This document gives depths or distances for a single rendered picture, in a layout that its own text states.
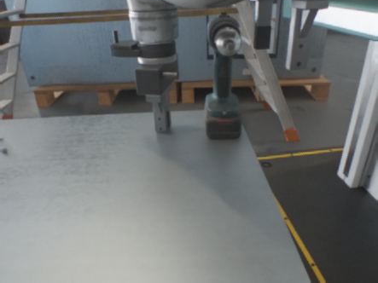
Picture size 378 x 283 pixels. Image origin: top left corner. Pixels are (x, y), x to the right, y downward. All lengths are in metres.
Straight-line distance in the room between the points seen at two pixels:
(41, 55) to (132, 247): 2.52
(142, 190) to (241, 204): 0.16
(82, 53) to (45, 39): 0.32
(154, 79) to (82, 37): 2.11
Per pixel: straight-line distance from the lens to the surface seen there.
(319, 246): 0.87
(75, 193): 0.50
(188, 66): 2.50
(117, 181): 0.50
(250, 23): 1.70
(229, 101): 0.60
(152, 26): 0.54
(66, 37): 2.67
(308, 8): 0.38
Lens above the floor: 0.94
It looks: 28 degrees down
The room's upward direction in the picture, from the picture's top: 2 degrees counter-clockwise
